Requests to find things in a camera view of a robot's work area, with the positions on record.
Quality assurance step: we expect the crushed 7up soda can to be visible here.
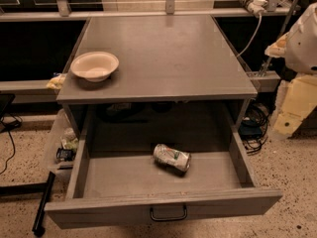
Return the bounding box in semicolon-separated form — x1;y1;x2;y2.
154;144;191;173

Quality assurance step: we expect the black cable on floor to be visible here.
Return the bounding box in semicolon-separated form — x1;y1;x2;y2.
0;112;24;177

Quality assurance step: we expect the black drawer handle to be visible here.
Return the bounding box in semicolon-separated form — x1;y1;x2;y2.
150;206;188;222

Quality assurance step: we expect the white power cable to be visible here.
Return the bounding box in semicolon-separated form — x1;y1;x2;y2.
235;12;264;59

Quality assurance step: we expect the grey metal rail frame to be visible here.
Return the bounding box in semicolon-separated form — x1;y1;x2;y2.
0;0;300;22

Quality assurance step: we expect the open grey top drawer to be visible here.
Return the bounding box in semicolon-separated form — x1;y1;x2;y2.
46;102;282;229

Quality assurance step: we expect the grey metal cabinet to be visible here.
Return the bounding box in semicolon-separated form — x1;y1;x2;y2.
57;15;257;138

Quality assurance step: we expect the yellow crumpled bag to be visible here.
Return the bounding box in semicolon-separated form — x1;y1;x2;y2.
47;73;66;90

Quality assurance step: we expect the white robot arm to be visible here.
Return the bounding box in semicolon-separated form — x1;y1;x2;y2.
264;3;317;139

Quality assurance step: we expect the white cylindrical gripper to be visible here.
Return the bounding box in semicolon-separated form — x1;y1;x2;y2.
264;34;317;137

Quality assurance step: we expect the white power strip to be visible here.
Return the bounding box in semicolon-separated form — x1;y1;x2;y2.
238;0;266;17

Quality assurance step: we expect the bundle of black cables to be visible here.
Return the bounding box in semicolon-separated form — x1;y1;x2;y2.
239;102;271;156

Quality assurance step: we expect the clear plastic trash bin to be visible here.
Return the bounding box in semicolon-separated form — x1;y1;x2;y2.
43;109;78;174

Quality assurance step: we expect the white paper bowl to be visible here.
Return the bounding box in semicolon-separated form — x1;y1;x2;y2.
70;52;119;82

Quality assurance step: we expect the black metal stand leg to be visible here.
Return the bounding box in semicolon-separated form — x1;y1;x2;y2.
32;173;55;237

